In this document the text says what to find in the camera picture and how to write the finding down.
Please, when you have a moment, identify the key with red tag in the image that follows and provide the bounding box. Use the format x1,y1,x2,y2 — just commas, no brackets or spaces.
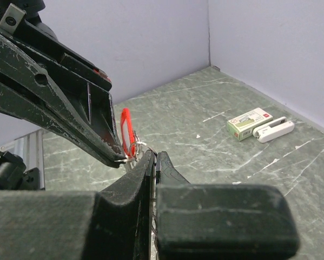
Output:
120,108,136,158

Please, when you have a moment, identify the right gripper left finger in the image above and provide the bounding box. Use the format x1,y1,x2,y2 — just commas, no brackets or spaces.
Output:
0,151,155,259

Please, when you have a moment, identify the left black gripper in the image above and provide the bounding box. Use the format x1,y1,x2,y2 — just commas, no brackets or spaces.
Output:
0,1,125,168

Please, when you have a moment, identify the metal disc with keyrings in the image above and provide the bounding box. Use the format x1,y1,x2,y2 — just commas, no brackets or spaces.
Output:
123,131,160,259

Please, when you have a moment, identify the white stapler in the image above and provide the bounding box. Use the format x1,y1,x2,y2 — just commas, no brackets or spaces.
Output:
252,116,295,144

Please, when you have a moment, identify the white staple box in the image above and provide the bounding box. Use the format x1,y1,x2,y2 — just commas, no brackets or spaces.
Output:
227,108,273,141

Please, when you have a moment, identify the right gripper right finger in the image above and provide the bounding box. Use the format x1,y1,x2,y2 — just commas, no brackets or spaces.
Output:
156,151,300,259

